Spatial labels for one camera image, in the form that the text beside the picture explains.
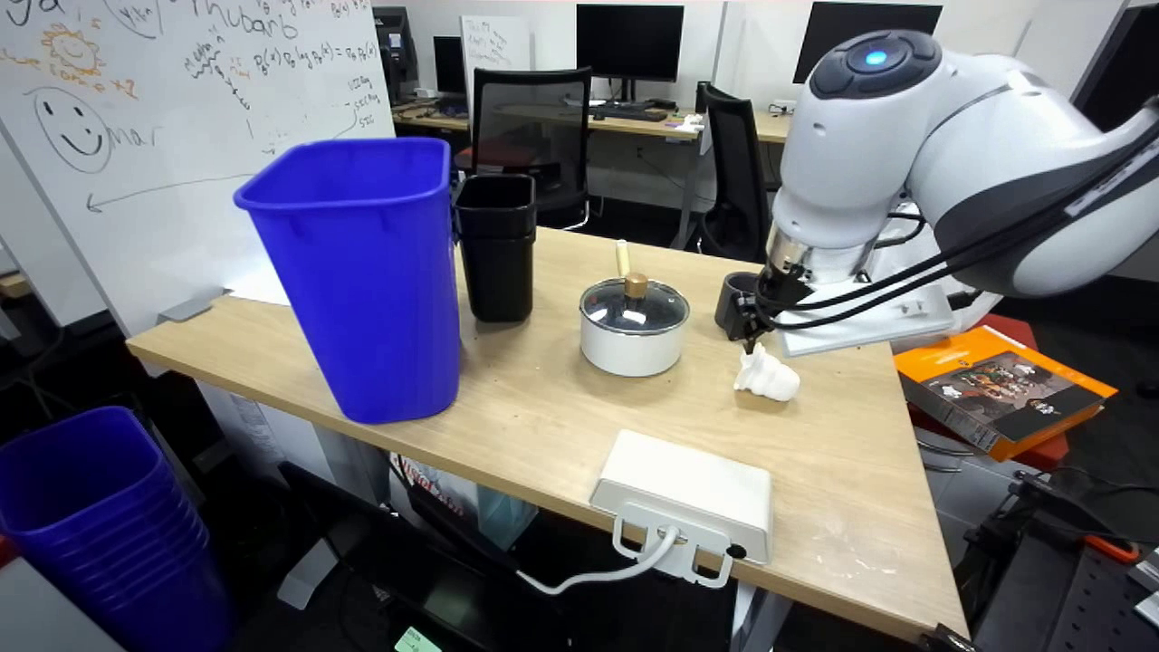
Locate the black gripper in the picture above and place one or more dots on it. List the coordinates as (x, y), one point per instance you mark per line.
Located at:
(780, 296)

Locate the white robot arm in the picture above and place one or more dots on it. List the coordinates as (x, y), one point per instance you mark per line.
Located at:
(965, 133)

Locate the glass lid wooden knob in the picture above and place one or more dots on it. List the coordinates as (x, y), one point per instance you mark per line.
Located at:
(635, 308)

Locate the white power box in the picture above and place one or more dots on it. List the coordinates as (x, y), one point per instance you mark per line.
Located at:
(688, 489)

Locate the black mesh office chair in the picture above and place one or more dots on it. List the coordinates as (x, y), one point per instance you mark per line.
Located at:
(529, 133)
(732, 169)

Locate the wooden office desk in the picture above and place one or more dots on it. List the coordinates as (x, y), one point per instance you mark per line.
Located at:
(629, 124)

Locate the orange book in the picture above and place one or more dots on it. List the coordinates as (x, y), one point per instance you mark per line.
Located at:
(1001, 384)

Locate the black landfill bin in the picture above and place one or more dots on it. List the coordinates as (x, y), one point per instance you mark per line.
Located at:
(496, 260)

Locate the black metal stand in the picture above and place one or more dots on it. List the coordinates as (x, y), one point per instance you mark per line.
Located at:
(1061, 580)

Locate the small whiteboard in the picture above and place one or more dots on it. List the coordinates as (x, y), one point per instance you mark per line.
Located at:
(493, 42)

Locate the blue paper recycling bin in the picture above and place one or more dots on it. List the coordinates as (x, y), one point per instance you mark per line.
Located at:
(363, 301)

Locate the small black computer monitor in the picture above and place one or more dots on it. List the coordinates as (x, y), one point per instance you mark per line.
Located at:
(450, 64)

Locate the whiteboard with smiley drawing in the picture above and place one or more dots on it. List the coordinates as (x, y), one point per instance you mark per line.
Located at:
(184, 122)

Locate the stack of blue bins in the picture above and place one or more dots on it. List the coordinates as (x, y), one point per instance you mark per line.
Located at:
(103, 529)

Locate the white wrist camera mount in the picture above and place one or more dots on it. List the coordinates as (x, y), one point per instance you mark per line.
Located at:
(872, 327)

